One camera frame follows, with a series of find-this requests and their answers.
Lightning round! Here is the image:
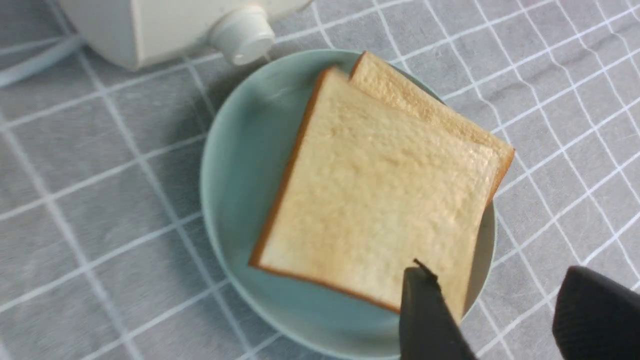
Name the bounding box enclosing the grey checked tablecloth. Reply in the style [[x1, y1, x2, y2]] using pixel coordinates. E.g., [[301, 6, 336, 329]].
[[0, 0, 640, 360]]

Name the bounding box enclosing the white toaster power cable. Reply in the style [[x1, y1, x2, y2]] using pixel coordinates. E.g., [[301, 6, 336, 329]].
[[0, 34, 86, 90]]

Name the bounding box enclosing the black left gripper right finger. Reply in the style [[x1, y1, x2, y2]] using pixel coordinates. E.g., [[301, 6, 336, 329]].
[[551, 265, 640, 360]]

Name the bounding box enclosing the light green plate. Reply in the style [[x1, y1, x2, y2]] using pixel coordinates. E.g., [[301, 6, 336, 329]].
[[199, 48, 497, 360]]

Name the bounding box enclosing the toast slice with orange crust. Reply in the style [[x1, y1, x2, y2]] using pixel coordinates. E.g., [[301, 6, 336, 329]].
[[349, 51, 515, 203]]

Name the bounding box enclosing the white toaster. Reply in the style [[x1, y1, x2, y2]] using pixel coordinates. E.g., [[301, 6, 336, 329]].
[[58, 0, 310, 71]]

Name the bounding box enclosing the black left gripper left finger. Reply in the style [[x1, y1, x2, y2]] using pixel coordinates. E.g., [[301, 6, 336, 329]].
[[398, 259, 476, 360]]

